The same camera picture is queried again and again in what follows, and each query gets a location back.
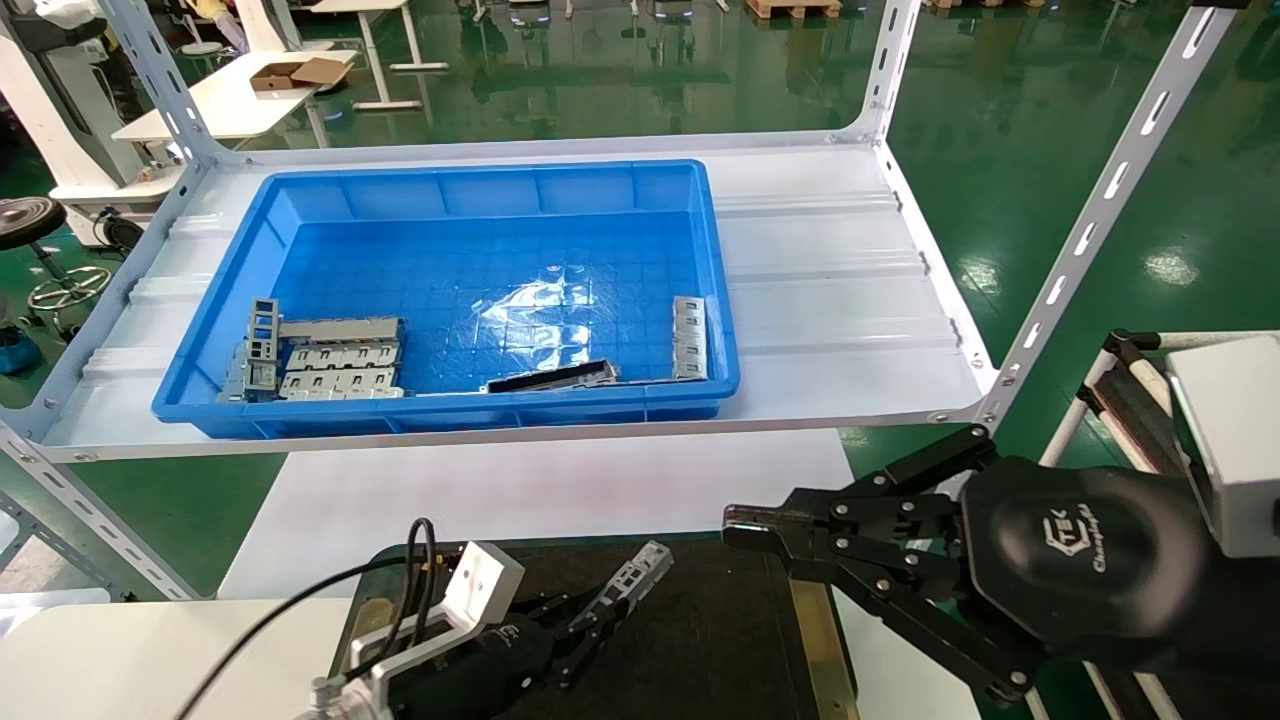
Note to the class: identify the long grey metal channel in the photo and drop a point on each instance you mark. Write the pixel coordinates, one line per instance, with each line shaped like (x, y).
(340, 330)

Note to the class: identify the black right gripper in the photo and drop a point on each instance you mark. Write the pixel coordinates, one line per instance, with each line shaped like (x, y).
(1090, 560)

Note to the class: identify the blue shoe cover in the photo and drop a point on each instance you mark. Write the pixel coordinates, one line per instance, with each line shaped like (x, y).
(15, 352)

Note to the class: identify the black work mat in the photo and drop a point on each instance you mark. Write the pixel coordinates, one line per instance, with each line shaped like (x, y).
(700, 640)

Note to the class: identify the black stool with chrome base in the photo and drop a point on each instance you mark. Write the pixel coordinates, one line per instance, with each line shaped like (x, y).
(25, 222)

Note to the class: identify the grey metal bracket piece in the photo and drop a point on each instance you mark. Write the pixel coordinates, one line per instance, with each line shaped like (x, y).
(245, 380)

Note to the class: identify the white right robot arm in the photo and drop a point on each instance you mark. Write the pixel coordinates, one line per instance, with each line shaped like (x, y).
(1230, 440)

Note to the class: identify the white robot column with base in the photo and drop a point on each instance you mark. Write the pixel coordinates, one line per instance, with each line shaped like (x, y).
(70, 120)

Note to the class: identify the dark long metal part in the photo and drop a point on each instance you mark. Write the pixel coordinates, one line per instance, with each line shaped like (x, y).
(555, 378)

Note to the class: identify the white desk with metal legs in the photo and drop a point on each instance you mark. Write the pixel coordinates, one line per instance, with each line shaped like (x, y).
(220, 105)
(372, 60)

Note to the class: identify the large blue plastic bin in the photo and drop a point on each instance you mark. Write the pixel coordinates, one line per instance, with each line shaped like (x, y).
(450, 270)

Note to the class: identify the silver bracket with square holes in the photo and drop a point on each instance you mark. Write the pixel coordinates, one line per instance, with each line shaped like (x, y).
(640, 572)
(263, 325)

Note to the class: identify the grey slotted metal shelf rack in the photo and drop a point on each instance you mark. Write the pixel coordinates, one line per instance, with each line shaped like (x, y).
(820, 300)

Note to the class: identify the wooden pallet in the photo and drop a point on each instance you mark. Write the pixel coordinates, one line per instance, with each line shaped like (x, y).
(790, 8)

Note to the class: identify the open brown cardboard box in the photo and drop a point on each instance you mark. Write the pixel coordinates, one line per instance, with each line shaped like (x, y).
(300, 74)

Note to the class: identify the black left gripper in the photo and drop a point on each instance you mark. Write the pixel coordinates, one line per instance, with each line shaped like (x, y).
(480, 670)

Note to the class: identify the white tube frame stand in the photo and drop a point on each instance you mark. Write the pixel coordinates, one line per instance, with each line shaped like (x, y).
(1135, 415)

